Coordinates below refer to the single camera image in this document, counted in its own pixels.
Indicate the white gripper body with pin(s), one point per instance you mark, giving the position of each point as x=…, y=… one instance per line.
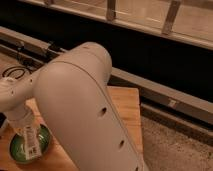
x=20, y=117

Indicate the white plastic bottle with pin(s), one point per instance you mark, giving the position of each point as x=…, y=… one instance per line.
x=31, y=143

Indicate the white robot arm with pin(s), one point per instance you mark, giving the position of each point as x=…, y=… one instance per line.
x=71, y=94

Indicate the green ceramic bowl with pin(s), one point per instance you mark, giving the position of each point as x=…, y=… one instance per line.
x=16, y=150

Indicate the dark object at left edge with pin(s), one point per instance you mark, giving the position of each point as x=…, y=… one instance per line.
x=2, y=120

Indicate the black power adapter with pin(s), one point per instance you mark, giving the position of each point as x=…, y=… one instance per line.
x=55, y=48

